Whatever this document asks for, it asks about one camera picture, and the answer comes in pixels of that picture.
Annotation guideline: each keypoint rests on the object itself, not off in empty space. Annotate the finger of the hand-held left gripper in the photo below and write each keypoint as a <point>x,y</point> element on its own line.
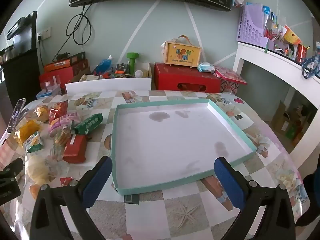
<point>12,167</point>

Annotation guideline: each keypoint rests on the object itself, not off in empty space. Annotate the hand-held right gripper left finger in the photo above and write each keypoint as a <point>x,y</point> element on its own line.
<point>97,180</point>

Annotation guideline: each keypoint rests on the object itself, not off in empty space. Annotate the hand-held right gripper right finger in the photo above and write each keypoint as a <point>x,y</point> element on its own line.
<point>228,182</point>

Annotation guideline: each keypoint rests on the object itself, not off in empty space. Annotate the clear yellow bun packet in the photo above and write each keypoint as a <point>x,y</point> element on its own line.
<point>37,170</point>

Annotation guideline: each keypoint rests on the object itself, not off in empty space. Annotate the clear orange bun packet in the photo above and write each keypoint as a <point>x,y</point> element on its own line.
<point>35,190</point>

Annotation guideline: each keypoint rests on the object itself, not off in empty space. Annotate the green white biscuit packet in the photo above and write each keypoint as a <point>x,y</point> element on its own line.
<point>33,142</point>

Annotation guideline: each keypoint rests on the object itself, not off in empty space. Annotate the red-brown snack packet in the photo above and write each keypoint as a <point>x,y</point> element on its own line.
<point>75,148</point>

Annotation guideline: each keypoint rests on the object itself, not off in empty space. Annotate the yellow snack packet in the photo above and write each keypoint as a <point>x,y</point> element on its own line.
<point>26,131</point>

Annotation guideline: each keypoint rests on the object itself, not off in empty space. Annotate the dark green snack packet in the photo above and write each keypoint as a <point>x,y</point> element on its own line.
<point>88,125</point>

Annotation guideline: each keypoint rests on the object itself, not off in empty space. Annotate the pink cake roll packet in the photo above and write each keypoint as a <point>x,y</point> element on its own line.
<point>62,122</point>

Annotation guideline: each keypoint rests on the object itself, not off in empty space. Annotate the shallow teal-edged white box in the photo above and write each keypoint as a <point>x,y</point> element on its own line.
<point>162,142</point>

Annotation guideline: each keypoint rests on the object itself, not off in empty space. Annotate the small red packet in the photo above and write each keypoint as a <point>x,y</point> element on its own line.
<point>66,181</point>

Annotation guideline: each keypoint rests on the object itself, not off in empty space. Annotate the clear acrylic stand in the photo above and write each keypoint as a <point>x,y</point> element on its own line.
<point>16,115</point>

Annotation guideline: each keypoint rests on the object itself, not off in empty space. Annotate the orange bread packet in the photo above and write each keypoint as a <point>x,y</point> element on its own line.
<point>42,112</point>

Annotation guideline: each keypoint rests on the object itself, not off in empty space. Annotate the checkered printed tablecloth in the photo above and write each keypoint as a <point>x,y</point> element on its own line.
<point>150,220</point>

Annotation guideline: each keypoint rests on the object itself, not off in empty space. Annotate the red snack packet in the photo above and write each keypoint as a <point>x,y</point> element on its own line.
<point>57,110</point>

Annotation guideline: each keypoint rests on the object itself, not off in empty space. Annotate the blue-lid plastic box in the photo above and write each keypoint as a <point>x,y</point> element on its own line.
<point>45,95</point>

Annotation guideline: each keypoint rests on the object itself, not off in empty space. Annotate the brown cardboard box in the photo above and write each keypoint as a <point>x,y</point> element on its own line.
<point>282,120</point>

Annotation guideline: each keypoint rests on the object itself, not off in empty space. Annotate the dark blue cloth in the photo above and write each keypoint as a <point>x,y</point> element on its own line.
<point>310,200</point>

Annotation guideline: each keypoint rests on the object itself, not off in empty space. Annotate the clear plastic container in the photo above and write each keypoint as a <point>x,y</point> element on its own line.
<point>51,83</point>

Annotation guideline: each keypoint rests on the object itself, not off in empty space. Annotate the black cabinet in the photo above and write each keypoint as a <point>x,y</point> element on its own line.
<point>20,75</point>

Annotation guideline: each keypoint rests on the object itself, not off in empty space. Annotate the white cardboard box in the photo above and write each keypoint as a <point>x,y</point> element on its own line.
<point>107,85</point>

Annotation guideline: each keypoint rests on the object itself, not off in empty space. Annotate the cream printed box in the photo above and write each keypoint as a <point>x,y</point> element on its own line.
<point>88,77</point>

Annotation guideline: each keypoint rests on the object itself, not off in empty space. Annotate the red patterned tin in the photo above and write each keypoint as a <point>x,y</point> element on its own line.
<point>230,76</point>

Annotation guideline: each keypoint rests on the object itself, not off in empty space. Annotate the red gift box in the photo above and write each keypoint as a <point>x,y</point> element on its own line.
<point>70,76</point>

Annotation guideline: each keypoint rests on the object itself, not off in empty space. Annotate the pile of toys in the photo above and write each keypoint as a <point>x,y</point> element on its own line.
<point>120,71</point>

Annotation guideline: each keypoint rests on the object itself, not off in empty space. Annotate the orange flat box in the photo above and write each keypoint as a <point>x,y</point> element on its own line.
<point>57,65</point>

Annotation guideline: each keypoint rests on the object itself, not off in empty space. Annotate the blue liquid bottle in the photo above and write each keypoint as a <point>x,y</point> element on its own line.
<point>103,66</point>

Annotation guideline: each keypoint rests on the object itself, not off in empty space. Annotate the red cardboard box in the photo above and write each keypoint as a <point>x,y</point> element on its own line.
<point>185,76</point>

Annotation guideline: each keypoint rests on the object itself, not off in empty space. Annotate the wet wipes pack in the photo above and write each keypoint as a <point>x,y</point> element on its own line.
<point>206,67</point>

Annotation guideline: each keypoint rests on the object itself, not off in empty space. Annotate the green dumbbell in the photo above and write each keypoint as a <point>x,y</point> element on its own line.
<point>132,62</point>

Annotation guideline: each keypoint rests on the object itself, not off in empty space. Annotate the white desk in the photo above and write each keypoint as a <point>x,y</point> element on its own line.
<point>265,57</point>

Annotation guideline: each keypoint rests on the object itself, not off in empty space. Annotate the black appliance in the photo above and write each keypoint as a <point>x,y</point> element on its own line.
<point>22,37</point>

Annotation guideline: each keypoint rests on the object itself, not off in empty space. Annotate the wooden case yellow front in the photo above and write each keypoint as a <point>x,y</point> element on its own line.
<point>183,53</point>

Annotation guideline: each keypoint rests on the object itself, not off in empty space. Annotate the pile of stationery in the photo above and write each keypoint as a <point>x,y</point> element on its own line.
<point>280,37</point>

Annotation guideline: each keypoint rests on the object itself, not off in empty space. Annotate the purple file holder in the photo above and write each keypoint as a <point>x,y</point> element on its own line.
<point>250,25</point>

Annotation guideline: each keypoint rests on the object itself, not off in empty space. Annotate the white wall socket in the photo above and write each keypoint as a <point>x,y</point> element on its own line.
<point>44,33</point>

